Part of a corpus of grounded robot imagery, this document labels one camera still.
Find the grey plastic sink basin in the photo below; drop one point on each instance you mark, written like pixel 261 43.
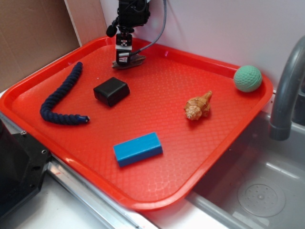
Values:
pixel 258 183

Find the grey curved faucet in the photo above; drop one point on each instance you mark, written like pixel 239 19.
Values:
pixel 289 101

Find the brown spiral seashell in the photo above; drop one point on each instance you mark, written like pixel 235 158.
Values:
pixel 198 107

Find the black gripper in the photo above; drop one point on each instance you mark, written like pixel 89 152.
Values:
pixel 130 14

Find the brown cardboard panel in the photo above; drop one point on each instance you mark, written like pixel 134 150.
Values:
pixel 34 33

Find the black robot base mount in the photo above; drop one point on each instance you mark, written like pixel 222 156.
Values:
pixel 23 163

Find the blue rectangular block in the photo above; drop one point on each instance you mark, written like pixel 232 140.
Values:
pixel 138 149

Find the silver metal rail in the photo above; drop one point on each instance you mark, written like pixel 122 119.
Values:
pixel 67 201

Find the black rectangular block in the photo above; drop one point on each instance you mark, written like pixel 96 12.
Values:
pixel 111 91

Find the green dimpled ball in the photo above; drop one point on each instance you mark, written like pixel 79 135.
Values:
pixel 247 78

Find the red plastic tray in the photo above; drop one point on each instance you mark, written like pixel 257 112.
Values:
pixel 159 91

